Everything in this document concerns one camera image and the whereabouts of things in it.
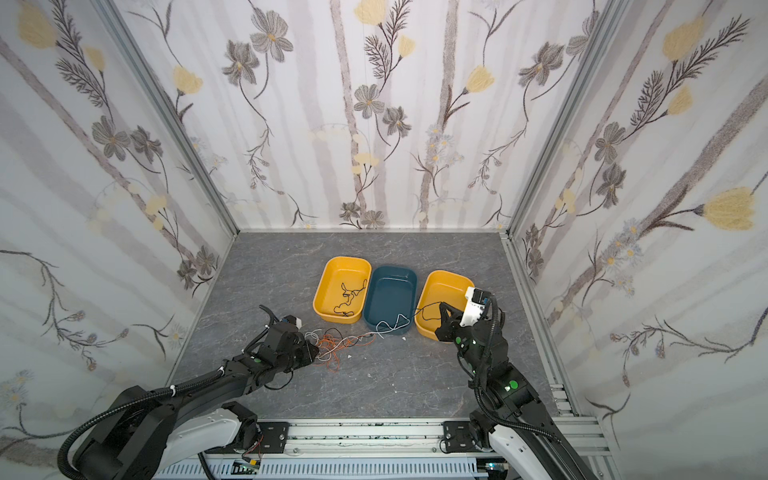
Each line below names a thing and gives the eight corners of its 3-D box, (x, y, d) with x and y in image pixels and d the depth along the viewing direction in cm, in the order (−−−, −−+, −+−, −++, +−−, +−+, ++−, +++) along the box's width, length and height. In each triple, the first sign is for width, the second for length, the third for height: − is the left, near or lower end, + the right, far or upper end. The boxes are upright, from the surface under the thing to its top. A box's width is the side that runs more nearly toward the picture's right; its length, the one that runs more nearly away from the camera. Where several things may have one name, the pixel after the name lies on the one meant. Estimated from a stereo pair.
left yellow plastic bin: (314, 324, 96) (310, 315, 92) (324, 266, 111) (321, 256, 107) (367, 324, 97) (366, 315, 92) (370, 267, 112) (370, 256, 107)
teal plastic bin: (364, 345, 92) (362, 327, 82) (368, 278, 108) (367, 256, 98) (417, 346, 92) (421, 328, 82) (413, 278, 108) (416, 257, 99)
